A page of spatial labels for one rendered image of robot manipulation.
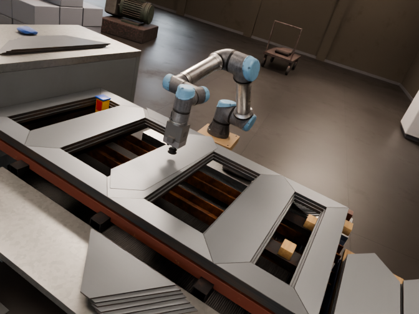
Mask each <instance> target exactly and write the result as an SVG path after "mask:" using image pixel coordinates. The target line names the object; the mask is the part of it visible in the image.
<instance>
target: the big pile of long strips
mask: <svg viewBox="0 0 419 314"><path fill-rule="evenodd" d="M330 314H419V279H416V280H404V281H403V283H401V284H400V281H399V280H398V279H397V278H396V276H394V274H392V272H391V271H390V270H389V269H388V267H387V266H386V265H385V264H384V263H383V262H382V261H381V260H380V259H379V257H378V256H377V255H376V254H375V253H369V254H347V256H346V258H345V260H344V261H343V262H342V267H341V270H340V275H339V280H338V283H337V288H336V291H335V295H334V301H333V304H332V308H331V311H330Z"/></svg>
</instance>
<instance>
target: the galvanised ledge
mask: <svg viewBox="0 0 419 314"><path fill-rule="evenodd" d="M142 136H143V137H144V138H146V139H148V140H150V141H152V142H154V143H156V144H158V145H160V146H164V145H166V143H165V142H163V137H164V135H162V134H160V133H158V132H156V131H154V130H152V129H150V130H147V131H144V132H143V134H142ZM222 167H223V165H222V164H219V163H217V162H215V161H213V160H212V161H211V162H210V163H208V164H207V165H206V166H204V167H203V168H204V169H206V170H207V171H209V172H211V173H213V174H215V175H217V176H219V177H221V178H223V179H225V180H227V181H229V182H230V183H233V184H235V185H237V186H238V187H240V188H242V189H246V188H247V187H248V186H249V185H250V184H251V183H252V182H253V181H248V180H246V179H243V178H240V177H239V176H236V175H234V174H232V173H230V172H228V171H226V170H224V169H223V168H222ZM289 211H291V212H293V213H295V214H297V215H299V216H301V217H303V218H304V219H307V217H308V216H307V215H305V214H303V213H301V212H299V211H297V210H296V209H295V208H294V207H293V206H292V205H291V206H290V208H289ZM348 238H349V237H348V236H347V235H345V234H343V233H342V235H341V238H340V239H341V240H342V241H344V242H346V241H347V239H348Z"/></svg>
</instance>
